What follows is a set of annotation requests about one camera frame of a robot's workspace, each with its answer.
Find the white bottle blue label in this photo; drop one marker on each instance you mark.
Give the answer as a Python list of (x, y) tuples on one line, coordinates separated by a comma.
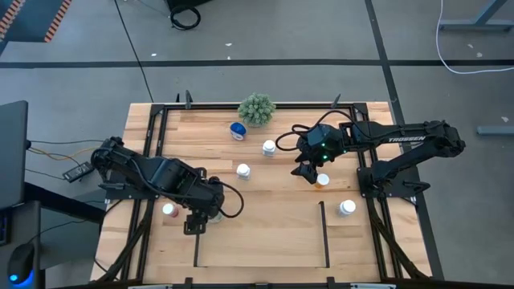
[(243, 171)]

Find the dark side desk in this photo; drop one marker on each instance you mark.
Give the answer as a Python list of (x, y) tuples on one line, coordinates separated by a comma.
[(20, 225)]

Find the blue-grey desk leg frame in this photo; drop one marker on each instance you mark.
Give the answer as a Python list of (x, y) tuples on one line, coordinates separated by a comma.
[(474, 25)]

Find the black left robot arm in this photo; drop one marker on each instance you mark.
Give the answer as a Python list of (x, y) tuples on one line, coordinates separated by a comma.
[(152, 172)]

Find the clear bottle green label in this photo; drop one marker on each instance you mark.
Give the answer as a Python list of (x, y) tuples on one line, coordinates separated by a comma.
[(217, 218)]

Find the green potted artificial plant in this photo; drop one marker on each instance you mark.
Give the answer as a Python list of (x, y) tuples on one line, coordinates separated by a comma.
[(257, 108)]

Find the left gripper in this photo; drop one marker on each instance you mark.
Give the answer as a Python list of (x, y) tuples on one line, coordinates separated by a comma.
[(206, 198)]

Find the orange striped floor mat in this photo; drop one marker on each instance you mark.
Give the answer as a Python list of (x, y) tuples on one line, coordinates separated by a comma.
[(54, 24)]

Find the pink medicine bottle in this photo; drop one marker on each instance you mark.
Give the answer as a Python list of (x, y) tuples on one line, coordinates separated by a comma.
[(170, 209)]

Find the white medicine bottle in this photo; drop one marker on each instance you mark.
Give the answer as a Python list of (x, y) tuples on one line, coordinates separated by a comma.
[(269, 147)]

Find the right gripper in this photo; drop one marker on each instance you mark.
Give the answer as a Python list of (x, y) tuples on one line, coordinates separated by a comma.
[(321, 142)]

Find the small orange pill bottle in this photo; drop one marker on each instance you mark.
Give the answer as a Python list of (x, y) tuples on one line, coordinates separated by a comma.
[(322, 180)]

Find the black metal table frame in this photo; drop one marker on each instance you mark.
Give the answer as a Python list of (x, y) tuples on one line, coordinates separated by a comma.
[(201, 107)]

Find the white bottle green label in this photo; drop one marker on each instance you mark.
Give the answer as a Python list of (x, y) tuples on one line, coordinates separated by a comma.
[(346, 207)]

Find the black power adapter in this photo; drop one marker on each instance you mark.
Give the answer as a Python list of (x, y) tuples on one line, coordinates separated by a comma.
[(78, 172)]

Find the black diagonal frame strut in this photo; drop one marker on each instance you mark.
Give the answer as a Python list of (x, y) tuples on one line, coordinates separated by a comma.
[(397, 249), (128, 245)]

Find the dark flat panel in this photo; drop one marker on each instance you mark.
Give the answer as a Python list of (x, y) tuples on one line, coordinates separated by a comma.
[(12, 152)]

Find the grey desk foot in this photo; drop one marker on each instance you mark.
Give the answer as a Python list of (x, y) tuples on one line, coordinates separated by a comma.
[(496, 130)]

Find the black mouse blue light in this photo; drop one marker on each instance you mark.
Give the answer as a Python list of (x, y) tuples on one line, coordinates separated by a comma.
[(21, 265)]

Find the blue-capped clear bottle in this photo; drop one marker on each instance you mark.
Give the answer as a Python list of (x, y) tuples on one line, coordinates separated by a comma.
[(238, 130)]

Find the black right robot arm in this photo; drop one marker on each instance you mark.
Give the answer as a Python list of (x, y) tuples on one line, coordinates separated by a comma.
[(405, 138)]

